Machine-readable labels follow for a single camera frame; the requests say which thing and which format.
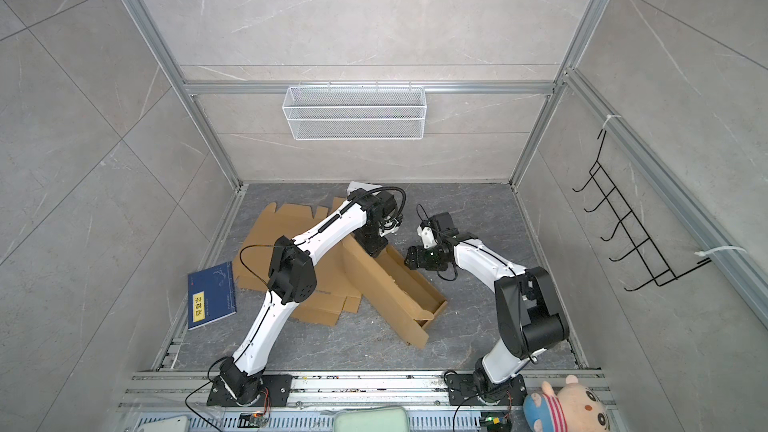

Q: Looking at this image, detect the cardboard box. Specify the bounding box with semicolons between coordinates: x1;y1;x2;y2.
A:
341;235;447;349

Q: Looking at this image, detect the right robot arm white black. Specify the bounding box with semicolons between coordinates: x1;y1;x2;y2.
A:
405;212;570;403

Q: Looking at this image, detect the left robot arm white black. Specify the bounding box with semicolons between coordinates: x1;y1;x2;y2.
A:
213;182;407;406

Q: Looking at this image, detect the pale green box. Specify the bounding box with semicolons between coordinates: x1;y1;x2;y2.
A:
333;407;410;432

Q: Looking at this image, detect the white digital clock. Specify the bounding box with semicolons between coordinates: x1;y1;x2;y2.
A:
347;181;378;194

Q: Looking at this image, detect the lower flat cardboard sheet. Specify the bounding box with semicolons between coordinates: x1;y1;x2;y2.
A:
232;202;362;327

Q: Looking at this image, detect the blue book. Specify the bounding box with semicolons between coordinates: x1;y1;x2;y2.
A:
187;262;237;330

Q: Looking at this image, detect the pink plush pig toy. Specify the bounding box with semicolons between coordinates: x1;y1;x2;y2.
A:
523;375;611;432

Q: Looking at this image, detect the white wire mesh basket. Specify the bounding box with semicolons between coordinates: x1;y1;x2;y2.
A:
282;85;428;141

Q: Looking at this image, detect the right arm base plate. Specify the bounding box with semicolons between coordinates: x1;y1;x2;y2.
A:
442;370;527;407

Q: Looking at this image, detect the aluminium rail base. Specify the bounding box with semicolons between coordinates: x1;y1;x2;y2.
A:
113;368;628;432

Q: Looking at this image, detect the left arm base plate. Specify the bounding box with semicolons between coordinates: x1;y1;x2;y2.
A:
206;374;293;407

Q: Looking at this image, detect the black wire hook rack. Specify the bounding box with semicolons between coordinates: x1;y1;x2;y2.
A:
572;130;712;293

